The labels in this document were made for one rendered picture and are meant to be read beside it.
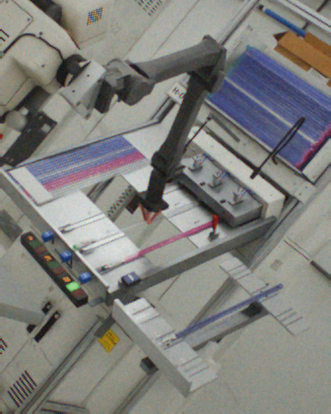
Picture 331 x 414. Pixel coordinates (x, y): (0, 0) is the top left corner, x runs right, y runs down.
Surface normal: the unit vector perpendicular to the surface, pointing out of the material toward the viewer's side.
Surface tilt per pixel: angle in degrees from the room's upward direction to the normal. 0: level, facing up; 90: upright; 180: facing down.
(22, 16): 82
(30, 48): 82
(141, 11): 90
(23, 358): 90
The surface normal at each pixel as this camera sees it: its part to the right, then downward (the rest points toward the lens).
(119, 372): 0.61, 0.55
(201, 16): -0.47, -0.33
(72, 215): 0.13, -0.78
